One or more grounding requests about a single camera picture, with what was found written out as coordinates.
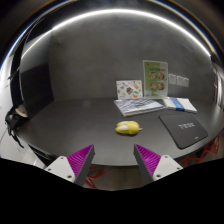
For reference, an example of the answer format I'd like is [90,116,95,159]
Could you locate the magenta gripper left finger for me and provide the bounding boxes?
[45,145,95,186]

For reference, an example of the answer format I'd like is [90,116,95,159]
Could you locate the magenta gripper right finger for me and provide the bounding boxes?
[133,144,182,183]

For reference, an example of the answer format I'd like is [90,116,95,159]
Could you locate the black mouse pad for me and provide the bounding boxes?
[160,114,208,149]

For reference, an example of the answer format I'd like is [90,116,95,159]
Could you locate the grey striped magazine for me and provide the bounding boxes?
[114,98,165,117]

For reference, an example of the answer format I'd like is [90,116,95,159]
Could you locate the white book with blue band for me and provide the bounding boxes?
[163,97,197,113]

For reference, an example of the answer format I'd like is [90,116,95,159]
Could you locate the white sticker card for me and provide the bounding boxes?
[116,80,143,100]

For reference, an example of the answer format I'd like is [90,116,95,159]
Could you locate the green poster with faces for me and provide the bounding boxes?
[143,60,168,98]

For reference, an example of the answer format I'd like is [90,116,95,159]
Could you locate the curved ceiling light strip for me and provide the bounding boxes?
[22,9,210,61]

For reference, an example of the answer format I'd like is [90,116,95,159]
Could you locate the red chair frame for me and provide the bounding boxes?
[179,137,220,167]

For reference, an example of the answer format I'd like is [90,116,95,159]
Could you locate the white wall socket plates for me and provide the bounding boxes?
[169,74,189,87]

